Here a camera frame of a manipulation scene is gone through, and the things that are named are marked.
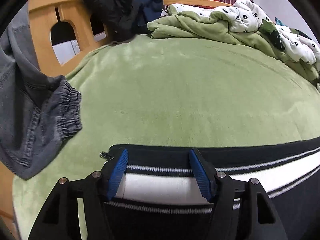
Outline navy garment on footboard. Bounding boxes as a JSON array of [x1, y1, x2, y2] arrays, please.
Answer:
[[132, 0, 163, 34]]

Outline black jacket on footboard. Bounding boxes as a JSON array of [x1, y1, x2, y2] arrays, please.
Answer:
[[83, 0, 140, 42]]

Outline white floral quilt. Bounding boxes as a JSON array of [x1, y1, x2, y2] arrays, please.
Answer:
[[167, 0, 320, 91]]

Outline grey denim pants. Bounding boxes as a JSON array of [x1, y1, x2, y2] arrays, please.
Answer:
[[1, 5, 82, 180]]

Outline black pants with white stripe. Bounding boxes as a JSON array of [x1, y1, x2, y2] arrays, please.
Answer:
[[100, 138, 319, 239]]

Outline green plush bed blanket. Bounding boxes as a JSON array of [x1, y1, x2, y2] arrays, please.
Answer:
[[12, 12, 320, 240]]

